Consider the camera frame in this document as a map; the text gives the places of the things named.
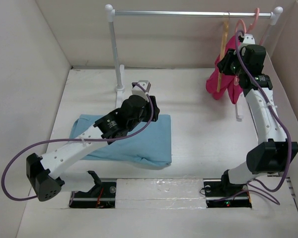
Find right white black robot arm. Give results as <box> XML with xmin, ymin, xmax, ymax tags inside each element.
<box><xmin>217</xmin><ymin>44</ymin><xmax>298</xmax><ymax>195</ymax></box>

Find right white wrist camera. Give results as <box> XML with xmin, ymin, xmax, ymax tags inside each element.
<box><xmin>238</xmin><ymin>34</ymin><xmax>256</xmax><ymax>50</ymax></box>

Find light blue trousers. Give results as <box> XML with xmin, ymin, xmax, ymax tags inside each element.
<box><xmin>83</xmin><ymin>115</ymin><xmax>172</xmax><ymax>168</ymax></box>

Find white metal clothes rack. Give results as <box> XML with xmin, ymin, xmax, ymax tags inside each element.
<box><xmin>105</xmin><ymin>4</ymin><xmax>283</xmax><ymax>108</ymax></box>

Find pink plastic clothes hanger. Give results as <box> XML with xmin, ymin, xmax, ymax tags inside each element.
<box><xmin>233</xmin><ymin>7</ymin><xmax>261</xmax><ymax>85</ymax></box>

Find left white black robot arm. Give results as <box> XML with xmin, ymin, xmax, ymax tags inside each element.
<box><xmin>26</xmin><ymin>94</ymin><xmax>160</xmax><ymax>202</ymax></box>

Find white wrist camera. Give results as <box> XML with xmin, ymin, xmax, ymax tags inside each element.
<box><xmin>238</xmin><ymin>34</ymin><xmax>256</xmax><ymax>50</ymax></box>
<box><xmin>132</xmin><ymin>80</ymin><xmax>151</xmax><ymax>101</ymax></box>

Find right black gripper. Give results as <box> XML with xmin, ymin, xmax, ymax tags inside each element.
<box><xmin>217</xmin><ymin>48</ymin><xmax>247</xmax><ymax>77</ymax></box>

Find magenta pink garment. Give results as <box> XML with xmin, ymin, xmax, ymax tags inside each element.
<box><xmin>205</xmin><ymin>35</ymin><xmax>243</xmax><ymax>105</ymax></box>

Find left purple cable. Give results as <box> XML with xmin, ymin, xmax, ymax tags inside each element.
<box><xmin>1</xmin><ymin>82</ymin><xmax>154</xmax><ymax>201</ymax></box>

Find wooden clothes hanger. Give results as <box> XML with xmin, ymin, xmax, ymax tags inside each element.
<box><xmin>217</xmin><ymin>17</ymin><xmax>229</xmax><ymax>93</ymax></box>

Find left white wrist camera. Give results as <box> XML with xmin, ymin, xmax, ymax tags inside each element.
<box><xmin>132</xmin><ymin>80</ymin><xmax>151</xmax><ymax>101</ymax></box>

